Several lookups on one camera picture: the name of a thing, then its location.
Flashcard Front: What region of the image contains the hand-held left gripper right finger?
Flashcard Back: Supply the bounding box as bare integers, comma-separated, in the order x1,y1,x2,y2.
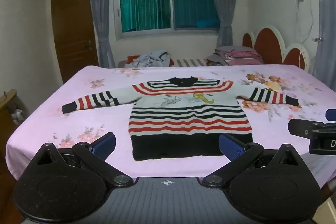
203,133,302,188

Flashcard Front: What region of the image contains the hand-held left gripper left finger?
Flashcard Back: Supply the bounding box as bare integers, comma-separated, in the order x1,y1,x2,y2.
33,132,134,188

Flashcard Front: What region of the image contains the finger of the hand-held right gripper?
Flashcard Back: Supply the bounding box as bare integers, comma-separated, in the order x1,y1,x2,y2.
288,118,336,138
325,108,336,122

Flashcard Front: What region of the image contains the striped knit sweater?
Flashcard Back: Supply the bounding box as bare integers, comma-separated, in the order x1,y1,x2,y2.
62,76,300,161

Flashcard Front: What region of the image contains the stack of pink folded clothes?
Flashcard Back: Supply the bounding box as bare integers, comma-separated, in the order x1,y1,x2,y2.
207,46,264,66

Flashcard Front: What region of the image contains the light blue clothes pile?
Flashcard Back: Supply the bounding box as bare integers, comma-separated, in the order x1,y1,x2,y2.
124,50,173,69

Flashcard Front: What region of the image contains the pink floral bed sheet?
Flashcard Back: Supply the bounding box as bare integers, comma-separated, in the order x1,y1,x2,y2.
5,64,336,188

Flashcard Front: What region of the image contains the red scalloped headboard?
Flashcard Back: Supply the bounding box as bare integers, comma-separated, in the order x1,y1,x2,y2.
242,25,312,72

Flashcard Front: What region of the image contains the grey striped pillow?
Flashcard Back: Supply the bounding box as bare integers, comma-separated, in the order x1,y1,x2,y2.
174,58,211,68

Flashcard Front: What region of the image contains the grey curtain with tieback hook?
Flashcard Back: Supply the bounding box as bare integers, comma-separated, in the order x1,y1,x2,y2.
311,0,336,88

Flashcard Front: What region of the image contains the wooden furniture piece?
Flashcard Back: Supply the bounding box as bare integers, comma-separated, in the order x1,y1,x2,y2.
0,89,30,136

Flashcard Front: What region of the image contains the wooden door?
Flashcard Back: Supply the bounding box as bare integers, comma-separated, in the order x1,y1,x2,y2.
51,0,99,84

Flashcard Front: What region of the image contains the grey window curtain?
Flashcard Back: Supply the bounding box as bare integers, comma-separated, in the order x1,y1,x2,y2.
205,0,241,50
87,0,116,69

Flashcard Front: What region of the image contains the white cable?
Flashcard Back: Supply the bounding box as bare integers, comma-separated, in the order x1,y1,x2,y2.
295,0,315,68

